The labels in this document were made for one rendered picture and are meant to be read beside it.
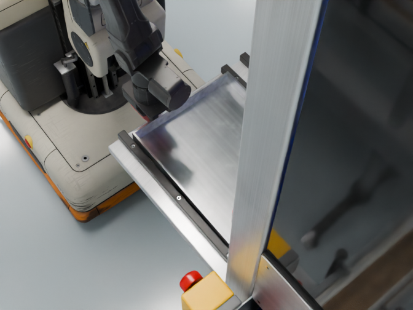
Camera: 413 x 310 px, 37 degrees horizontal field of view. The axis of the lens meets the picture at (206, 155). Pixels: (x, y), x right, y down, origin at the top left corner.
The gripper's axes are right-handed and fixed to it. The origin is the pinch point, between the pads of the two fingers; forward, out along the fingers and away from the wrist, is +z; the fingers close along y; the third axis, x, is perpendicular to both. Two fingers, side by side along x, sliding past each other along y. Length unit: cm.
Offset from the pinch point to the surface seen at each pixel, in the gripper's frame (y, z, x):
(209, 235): 28.3, 0.8, -7.1
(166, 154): 7.7, 2.3, -2.2
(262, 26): 41, -71, -12
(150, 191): 12.6, 2.5, -9.8
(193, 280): 36.7, -10.6, -17.4
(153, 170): 10.0, 0.5, -7.1
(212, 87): 1.1, 0.4, 15.7
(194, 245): 27.3, 2.8, -10.1
